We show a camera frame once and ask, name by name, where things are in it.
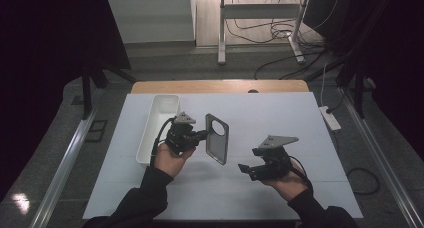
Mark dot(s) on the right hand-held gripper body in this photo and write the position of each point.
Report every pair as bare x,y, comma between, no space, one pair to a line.
275,158

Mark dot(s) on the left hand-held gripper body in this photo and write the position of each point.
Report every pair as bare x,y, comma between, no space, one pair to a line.
180,134

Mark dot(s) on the white plastic bin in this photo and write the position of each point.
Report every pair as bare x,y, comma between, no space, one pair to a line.
156,128

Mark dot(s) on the person's left hand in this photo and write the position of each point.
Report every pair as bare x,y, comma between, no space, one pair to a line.
170,161

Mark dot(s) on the person's right hand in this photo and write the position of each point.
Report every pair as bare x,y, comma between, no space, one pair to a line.
290,186

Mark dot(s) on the white table cover sheet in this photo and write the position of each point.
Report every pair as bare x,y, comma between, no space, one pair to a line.
266,114

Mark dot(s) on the white power strip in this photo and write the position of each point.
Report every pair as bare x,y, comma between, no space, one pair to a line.
330,118

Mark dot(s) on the black metal stand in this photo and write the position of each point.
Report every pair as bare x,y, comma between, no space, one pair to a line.
87,94
358,88

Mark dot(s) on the dark curtain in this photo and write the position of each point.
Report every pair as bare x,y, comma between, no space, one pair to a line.
43,38
396,54

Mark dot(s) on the aluminium floor rail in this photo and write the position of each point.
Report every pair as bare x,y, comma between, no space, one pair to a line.
63,168
383,161

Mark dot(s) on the white wall panel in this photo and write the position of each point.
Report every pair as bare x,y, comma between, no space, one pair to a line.
150,18

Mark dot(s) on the white metal desk frame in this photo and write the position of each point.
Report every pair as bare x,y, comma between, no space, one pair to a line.
260,10

